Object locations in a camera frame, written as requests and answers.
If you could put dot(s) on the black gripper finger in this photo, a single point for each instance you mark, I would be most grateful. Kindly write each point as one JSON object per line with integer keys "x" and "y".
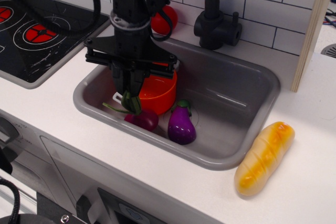
{"x": 137, "y": 78}
{"x": 120, "y": 77}

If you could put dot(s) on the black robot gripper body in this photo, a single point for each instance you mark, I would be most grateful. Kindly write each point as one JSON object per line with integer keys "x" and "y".
{"x": 128, "y": 52}

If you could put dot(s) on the purple toy beet green leaves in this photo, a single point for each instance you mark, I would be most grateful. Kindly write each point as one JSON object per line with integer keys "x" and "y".
{"x": 143, "y": 121}

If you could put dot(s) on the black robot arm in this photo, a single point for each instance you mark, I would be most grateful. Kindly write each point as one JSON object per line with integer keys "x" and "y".
{"x": 134, "y": 15}

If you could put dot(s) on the grey plastic sink basin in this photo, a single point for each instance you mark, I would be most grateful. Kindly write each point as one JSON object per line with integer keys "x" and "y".
{"x": 230, "y": 99}

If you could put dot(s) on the red toy tomato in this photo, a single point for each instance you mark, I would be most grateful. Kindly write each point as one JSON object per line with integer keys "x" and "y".
{"x": 160, "y": 25}

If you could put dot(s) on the purple toy eggplant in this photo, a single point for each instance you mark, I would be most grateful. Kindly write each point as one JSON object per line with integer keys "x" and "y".
{"x": 180, "y": 128}

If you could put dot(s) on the dark grey toy faucet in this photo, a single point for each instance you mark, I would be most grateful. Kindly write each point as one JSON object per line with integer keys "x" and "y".
{"x": 213, "y": 30}

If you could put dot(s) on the black toy stove top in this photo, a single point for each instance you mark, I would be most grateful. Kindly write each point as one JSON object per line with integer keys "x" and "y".
{"x": 31, "y": 53}

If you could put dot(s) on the white toy oven front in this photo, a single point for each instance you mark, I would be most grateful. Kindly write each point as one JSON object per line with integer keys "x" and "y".
{"x": 79, "y": 183}

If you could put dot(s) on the grey oven knob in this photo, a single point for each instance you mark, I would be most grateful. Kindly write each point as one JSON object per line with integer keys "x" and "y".
{"x": 8, "y": 131}

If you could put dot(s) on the toy bread loaf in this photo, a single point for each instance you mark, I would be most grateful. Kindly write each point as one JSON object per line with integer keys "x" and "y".
{"x": 263, "y": 158}

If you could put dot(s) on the light wooden side panel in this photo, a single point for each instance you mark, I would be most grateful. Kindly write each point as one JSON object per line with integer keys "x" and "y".
{"x": 310, "y": 41}

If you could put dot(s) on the grey round drain grate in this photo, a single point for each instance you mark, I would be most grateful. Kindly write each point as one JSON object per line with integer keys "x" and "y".
{"x": 329, "y": 50}

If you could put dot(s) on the orange toy pot grey handles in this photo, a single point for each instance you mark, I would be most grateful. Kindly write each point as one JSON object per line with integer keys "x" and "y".
{"x": 157, "y": 94}

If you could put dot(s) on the black metal base plate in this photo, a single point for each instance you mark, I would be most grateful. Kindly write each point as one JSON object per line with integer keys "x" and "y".
{"x": 39, "y": 210}

